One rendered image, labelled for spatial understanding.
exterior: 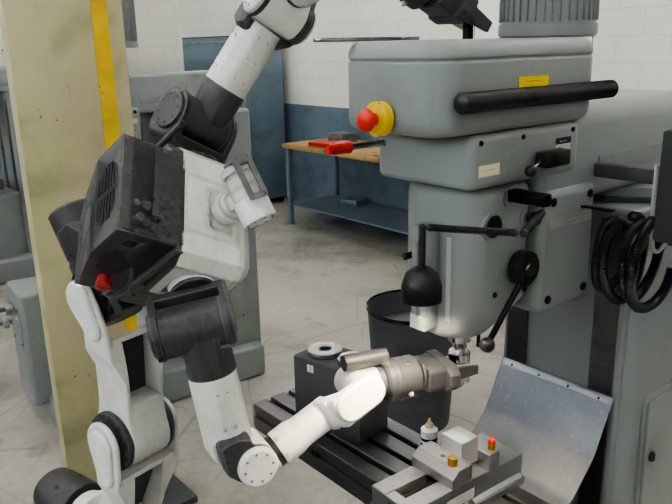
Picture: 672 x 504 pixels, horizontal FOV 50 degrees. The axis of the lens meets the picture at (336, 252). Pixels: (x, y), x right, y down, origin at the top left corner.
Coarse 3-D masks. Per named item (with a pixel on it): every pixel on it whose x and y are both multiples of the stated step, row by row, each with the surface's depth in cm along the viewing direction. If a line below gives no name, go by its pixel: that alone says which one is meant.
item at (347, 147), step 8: (336, 144) 132; (344, 144) 133; (352, 144) 134; (360, 144) 136; (368, 144) 137; (376, 144) 139; (384, 144) 140; (328, 152) 132; (336, 152) 132; (344, 152) 134
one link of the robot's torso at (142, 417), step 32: (96, 320) 155; (96, 352) 159; (128, 352) 165; (128, 384) 160; (160, 384) 168; (96, 416) 168; (128, 416) 162; (160, 416) 169; (128, 448) 162; (160, 448) 172
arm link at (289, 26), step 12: (276, 0) 137; (288, 0) 138; (300, 0) 136; (312, 0) 136; (264, 12) 137; (276, 12) 138; (288, 12) 139; (300, 12) 140; (312, 12) 143; (264, 24) 141; (276, 24) 140; (288, 24) 140; (300, 24) 141; (288, 36) 142; (300, 36) 142
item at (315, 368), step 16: (304, 352) 191; (320, 352) 187; (336, 352) 187; (352, 352) 187; (304, 368) 188; (320, 368) 184; (336, 368) 181; (304, 384) 189; (320, 384) 185; (304, 400) 190; (368, 416) 182; (384, 416) 187; (336, 432) 185; (352, 432) 182; (368, 432) 183
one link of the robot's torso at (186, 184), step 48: (144, 144) 132; (96, 192) 132; (144, 192) 127; (192, 192) 134; (96, 240) 126; (144, 240) 125; (192, 240) 130; (240, 240) 138; (96, 288) 135; (144, 288) 136
